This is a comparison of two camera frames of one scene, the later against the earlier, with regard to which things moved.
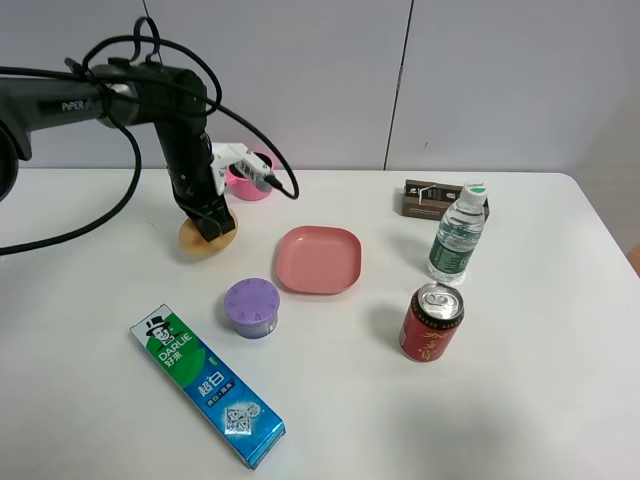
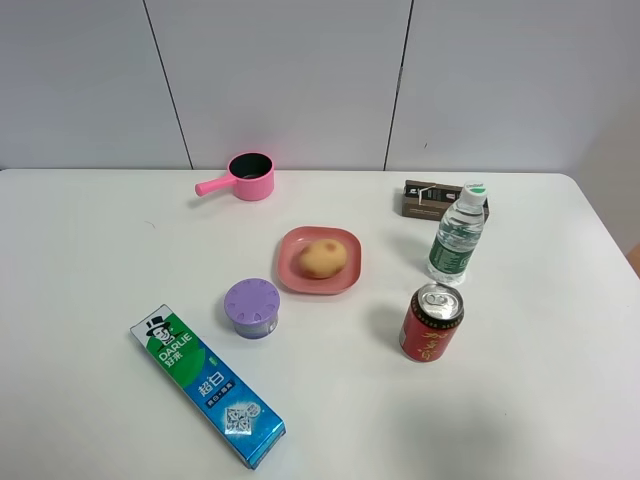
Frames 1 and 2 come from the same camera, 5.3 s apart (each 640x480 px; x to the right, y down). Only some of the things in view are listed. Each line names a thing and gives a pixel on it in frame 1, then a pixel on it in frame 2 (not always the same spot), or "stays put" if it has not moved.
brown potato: x=195 y=243 to x=323 y=258
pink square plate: x=314 y=259 stays put
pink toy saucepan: x=241 y=185 stays put
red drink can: x=432 y=321 stays put
